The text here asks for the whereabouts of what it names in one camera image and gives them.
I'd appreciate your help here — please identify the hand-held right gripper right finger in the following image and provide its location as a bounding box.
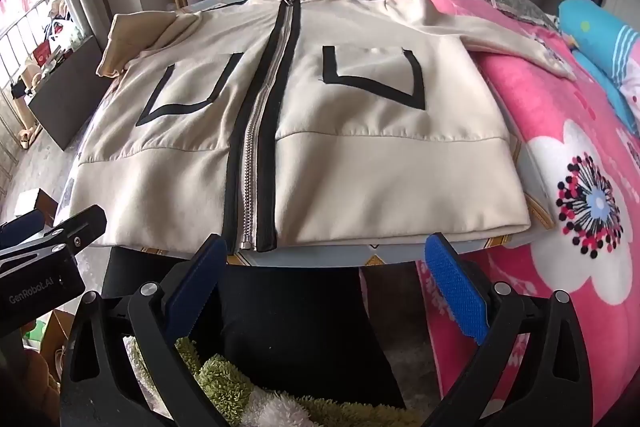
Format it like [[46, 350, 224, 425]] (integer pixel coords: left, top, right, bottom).
[[424, 232, 593, 427]]

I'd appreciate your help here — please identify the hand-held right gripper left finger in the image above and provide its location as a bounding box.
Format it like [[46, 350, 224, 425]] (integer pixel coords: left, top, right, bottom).
[[60, 233, 236, 427]]

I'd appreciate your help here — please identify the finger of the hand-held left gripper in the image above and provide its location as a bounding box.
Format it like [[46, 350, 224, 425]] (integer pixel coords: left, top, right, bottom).
[[0, 205, 108, 266], [0, 209, 47, 249]]

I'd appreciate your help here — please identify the beige zip jacket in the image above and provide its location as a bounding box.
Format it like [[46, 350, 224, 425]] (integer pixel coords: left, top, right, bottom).
[[70, 0, 576, 254]]

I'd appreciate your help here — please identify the white cardboard box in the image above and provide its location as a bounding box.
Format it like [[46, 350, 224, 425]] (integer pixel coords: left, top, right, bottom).
[[12, 188, 60, 228]]

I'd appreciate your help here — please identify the dark flat board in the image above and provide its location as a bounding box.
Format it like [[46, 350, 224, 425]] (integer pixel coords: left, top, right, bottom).
[[27, 32, 108, 151]]

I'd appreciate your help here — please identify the pile of windowsill clutter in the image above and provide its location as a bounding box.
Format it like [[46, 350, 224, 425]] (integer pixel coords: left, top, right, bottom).
[[0, 0, 81, 152]]

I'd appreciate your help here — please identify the pink floral blanket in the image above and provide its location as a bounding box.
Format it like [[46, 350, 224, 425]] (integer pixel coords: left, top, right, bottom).
[[382, 0, 640, 427]]

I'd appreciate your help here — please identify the blue pillow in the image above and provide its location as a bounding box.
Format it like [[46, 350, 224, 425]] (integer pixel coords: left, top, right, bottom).
[[557, 0, 640, 138]]

